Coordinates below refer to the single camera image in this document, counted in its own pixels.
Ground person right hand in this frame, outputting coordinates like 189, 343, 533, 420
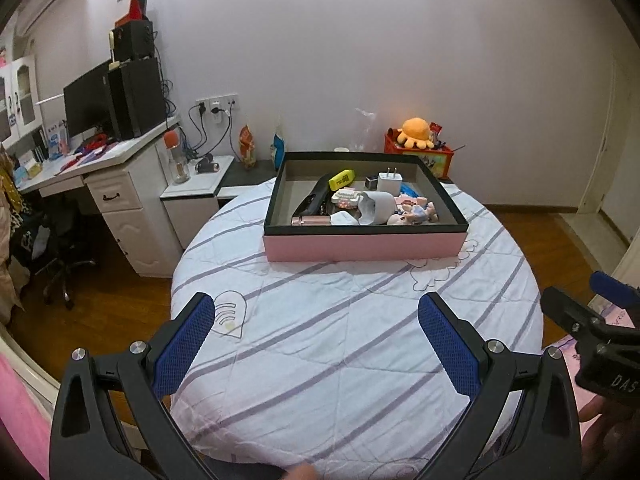
578, 396, 639, 479

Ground orange octopus plush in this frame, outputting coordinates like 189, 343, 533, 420
397, 117, 434, 150

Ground white earbuds case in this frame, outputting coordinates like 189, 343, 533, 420
330, 210, 359, 226

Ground rose gold cylinder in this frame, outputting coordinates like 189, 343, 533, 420
291, 214, 331, 226

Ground pink black storage box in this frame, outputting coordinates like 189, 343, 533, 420
262, 152, 469, 262

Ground yellow highlighter pen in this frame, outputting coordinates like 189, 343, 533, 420
328, 169, 356, 192

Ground wall power strip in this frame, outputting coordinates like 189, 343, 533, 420
195, 93, 240, 125

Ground black computer tower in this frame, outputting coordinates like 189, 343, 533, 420
106, 58, 167, 140

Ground white low cabinet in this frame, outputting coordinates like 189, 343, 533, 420
160, 155, 234, 249

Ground plastic bag of oranges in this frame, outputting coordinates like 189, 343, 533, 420
350, 107, 376, 152

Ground blue white snack bag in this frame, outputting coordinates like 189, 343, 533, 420
270, 126, 285, 171

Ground pink white block model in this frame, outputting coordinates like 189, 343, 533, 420
331, 188, 362, 210

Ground white display cabinet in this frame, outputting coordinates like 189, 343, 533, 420
0, 55, 42, 150

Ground pink bedding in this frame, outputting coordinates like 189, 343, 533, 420
1, 356, 51, 479

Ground red toy crate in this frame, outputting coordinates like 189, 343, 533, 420
384, 128, 454, 181

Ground black computer monitor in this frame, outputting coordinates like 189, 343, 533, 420
63, 61, 114, 136

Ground white striped quilt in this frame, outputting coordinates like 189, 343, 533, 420
170, 182, 542, 479

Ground orange snack bag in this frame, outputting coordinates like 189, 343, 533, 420
239, 125, 256, 169

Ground person left hand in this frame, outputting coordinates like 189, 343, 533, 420
282, 463, 318, 480

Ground pig figurine toy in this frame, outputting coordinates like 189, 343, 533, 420
387, 194, 439, 226

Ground black bench shelf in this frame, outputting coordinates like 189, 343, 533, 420
217, 160, 277, 200

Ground blue highlighter pen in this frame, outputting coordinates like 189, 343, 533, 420
400, 182, 420, 198

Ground small black camera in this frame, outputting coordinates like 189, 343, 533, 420
195, 154, 219, 174

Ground white curved plastic device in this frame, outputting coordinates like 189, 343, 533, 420
358, 191, 396, 226

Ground white charger plug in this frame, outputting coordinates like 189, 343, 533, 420
376, 169, 404, 196

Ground white computer desk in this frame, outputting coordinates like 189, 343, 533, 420
17, 116, 182, 278

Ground black office chair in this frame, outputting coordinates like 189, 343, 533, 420
10, 200, 96, 311

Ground orange cap water bottle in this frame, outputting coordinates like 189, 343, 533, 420
163, 130, 190, 184

